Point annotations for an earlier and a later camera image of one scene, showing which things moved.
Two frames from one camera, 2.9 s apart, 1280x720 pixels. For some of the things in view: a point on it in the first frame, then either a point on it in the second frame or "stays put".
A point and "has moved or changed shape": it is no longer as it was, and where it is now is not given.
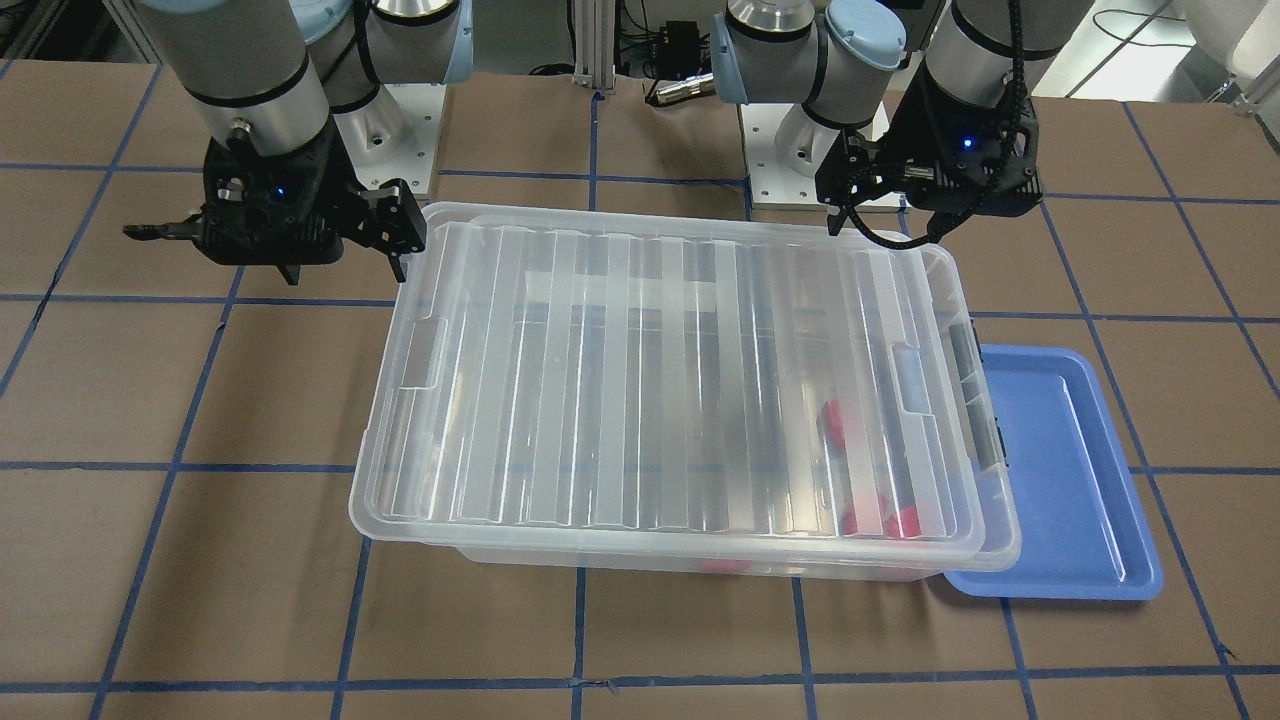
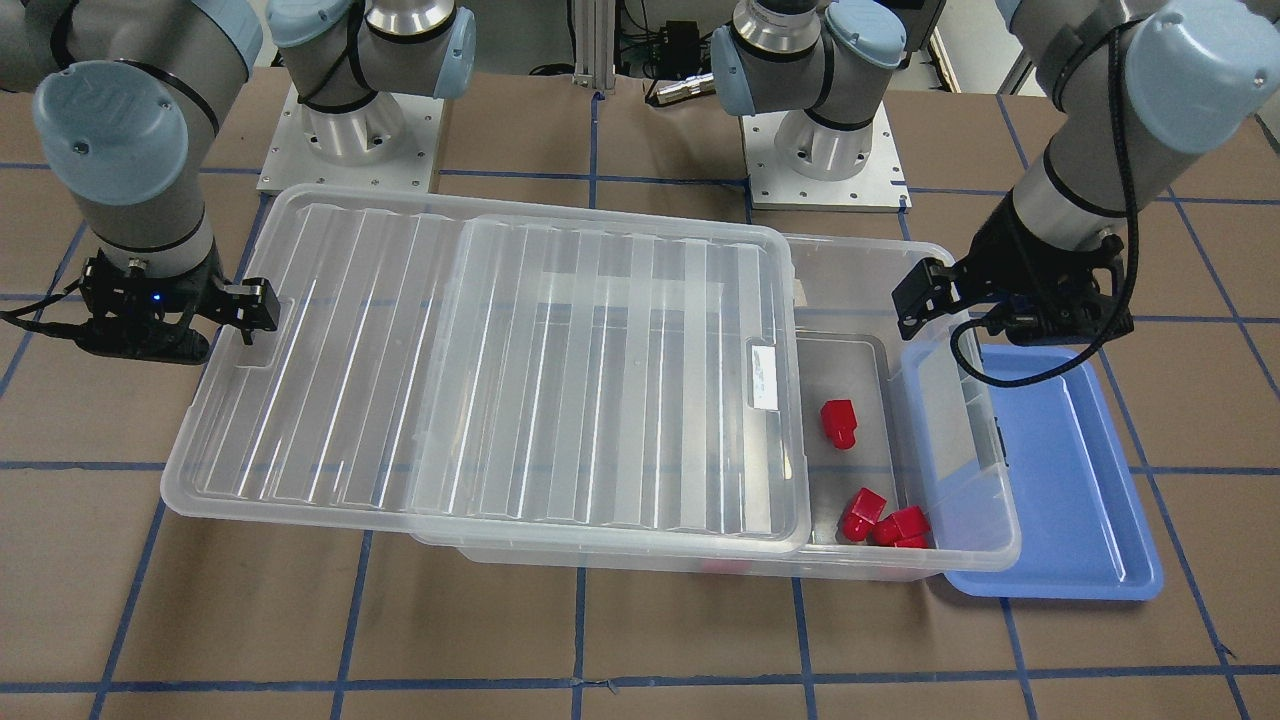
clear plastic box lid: [685, 384] has moved or changed shape
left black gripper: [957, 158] to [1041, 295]
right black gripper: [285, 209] to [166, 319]
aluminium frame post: [594, 36] stays put
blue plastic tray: [1083, 535] stays put
